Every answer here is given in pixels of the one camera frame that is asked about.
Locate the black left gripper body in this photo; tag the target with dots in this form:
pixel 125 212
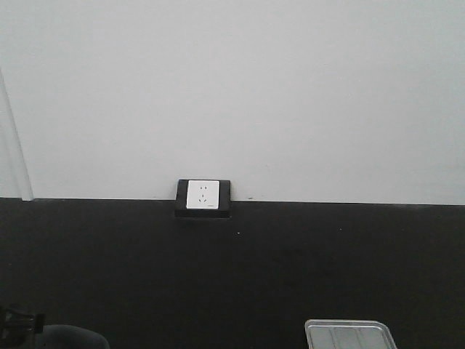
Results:
pixel 19 327

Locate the gray metal tray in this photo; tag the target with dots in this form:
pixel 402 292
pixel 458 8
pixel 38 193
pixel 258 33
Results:
pixel 334 334

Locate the black white power socket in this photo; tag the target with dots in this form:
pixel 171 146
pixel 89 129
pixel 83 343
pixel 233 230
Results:
pixel 203 199

